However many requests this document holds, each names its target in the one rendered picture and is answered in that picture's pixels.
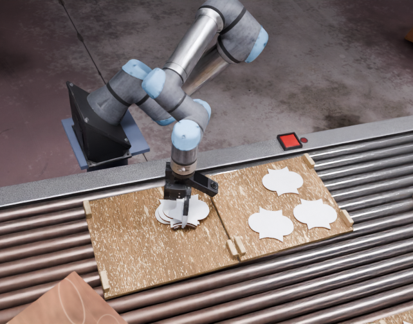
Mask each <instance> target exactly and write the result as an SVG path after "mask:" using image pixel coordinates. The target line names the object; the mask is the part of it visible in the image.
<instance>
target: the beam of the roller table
mask: <svg viewBox="0 0 413 324"><path fill-rule="evenodd" d="M410 133H413V115H411V116H404V117H400V118H393V119H389V120H382V121H375V122H370V123H364V124H359V125H353V126H348V127H342V128H337V129H330V130H323V131H319V132H312V133H308V134H301V135H297V136H298V138H299V139H300V138H306V139H307V140H308V142H307V143H302V144H303V146H302V148H298V149H295V150H288V151H284V150H283V148H282V147H281V145H280V143H279V141H278V139H272V140H268V141H261V142H257V143H250V144H245V145H239V146H234V147H228V148H221V149H216V150H209V151H205V152H198V154H197V165H196V169H195V171H197V172H199V173H202V172H208V171H212V170H218V169H222V168H228V167H235V166H239V165H245V164H249V163H256V162H260V161H266V160H270V159H277V158H283V157H287V156H294V155H297V154H304V153H308V152H314V151H318V150H325V149H331V148H335V147H341V146H346V145H352V144H356V143H362V142H366V141H372V140H379V139H383V138H389V137H393V136H400V135H404V134H410ZM166 162H170V157H169V158H165V159H158V160H154V161H147V162H143V163H136V164H132V165H125V166H118V167H113V168H107V169H102V170H95V171H91V172H84V173H80V174H73V175H66V176H62V177H55V178H51V179H44V180H40V181H33V182H29V183H22V184H15V185H11V186H4V187H0V210H5V209H9V208H16V207H20V206H26V205H30V204H37V203H43V202H47V201H54V200H57V199H64V198H68V197H74V196H78V195H85V194H91V193H95V192H101V191H105V190H112V189H115V188H122V187H126V186H132V185H139V184H143V183H150V182H153V181H160V180H164V179H165V167H166Z"/></svg>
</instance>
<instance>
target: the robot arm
mask: <svg viewBox="0 0 413 324"><path fill-rule="evenodd" d="M217 33H219V34H220V35H219V36H217V43H216V44H215V45H214V46H212V47H211V48H210V49H209V50H208V51H207V52H206V53H204V51H205V50H206V48H207V46H208V45H209V43H210V41H211V40H212V39H213V37H214V35H215V34H217ZM267 42H268V34H267V32H266V31H265V30H264V28H263V27H262V25H260V24H259V23H258V22H257V21H256V20H255V18H254V17H253V16H252V15H251V14H250V13H249V11H248V10H247V9H246V8H245V7H244V6H243V5H242V4H241V3H240V2H239V1H238V0H208V1H206V2H205V3H203V4H202V5H201V6H200V7H199V9H198V10H197V12H196V14H195V21H194V22H193V23H192V25H191V27H190V28H189V29H188V31H187V32H186V34H185V35H184V37H183V38H182V40H181V41H180V43H179V44H178V46H177V47H176V49H175V50H174V51H173V53H172V55H171V56H170V57H169V59H168V61H167V62H166V63H165V65H164V66H163V67H162V69H160V68H158V67H157V68H155V69H153V70H152V69H151V68H149V67H148V66H147V65H145V64H144V63H143V62H140V61H139V60H135V59H132V60H130V61H129V62H128V63H127V64H126V65H124V66H122V69H121V70H119V72H117V74H116V75H115V76H114V77H113V78H112V79H110V81H108V83H107V84H106V85H105V86H103V87H101V88H99V89H97V90H96V91H93V92H91V93H90V94H89V95H88V96H87V101H88V103H89V105H90V106H91V108H92V109H93V110H94V111H95V112H96V113H97V114H98V115H99V117H101V118H102V119H103V120H105V121H106V122H107V123H110V124H111V125H115V126H116V125H118V124H119V123H120V122H121V121H122V119H123V118H124V116H125V113H126V111H127V109H128V108H129V107H130V106H131V105H132V104H133V103H135V104H136V105H137V106H138V107H139V108H140V109H141V110H142V111H144V112H145V113H146V114H147V115H148V116H150V117H151V119H152V120H153V121H155V122H156V123H157V124H159V125H161V126H166V125H169V124H171V123H172V122H174V121H178V123H176V124H175V125H174V127H173V131H172V136H171V139H172V146H171V157H170V162H166V167H165V186H164V198H163V199H165V200H171V201H176V199H183V198H184V201H182V200H180V201H178V202H177V203H176V208H175V209H173V210H170V211H169V217H172V218H174V219H177V220H180V221H182V227H181V228H184V227H185V226H186V224H187V220H188V207H189V199H190V198H191V191H192V187H193V188H195V189H197V190H199V191H201V192H203V193H205V194H207V195H209V196H211V197H214V196H215V195H217V194H218V188H219V184H218V183H217V182H216V181H214V180H212V179H210V178H208V177H207V176H205V175H203V174H200V173H199V172H197V171H195V169H196V165H197V154H198V148H199V144H200V142H201V139H202V137H203V134H204V131H205V129H206V126H207V125H208V123H209V119H210V115H211V108H210V106H209V105H208V104H207V103H206V102H205V101H202V100H200V99H194V100H193V99H191V97H190V96H192V95H193V94H194V93H195V92H196V91H198V90H199V89H201V88H202V87H203V86H204V85H205V84H207V83H208V82H209V81H211V79H213V78H214V77H216V76H217V75H218V74H220V72H222V71H223V70H224V69H226V68H227V67H228V66H229V65H230V64H232V63H233V64H239V63H240V62H242V61H243V60H244V61H245V62H246V63H250V62H252V61H253V60H254V59H256V58H257V57H258V56H259V54H260V53H261V52H262V50H263V49H264V47H265V46H266V44H267ZM203 53H204V54H203ZM182 206H183V210H182Z"/></svg>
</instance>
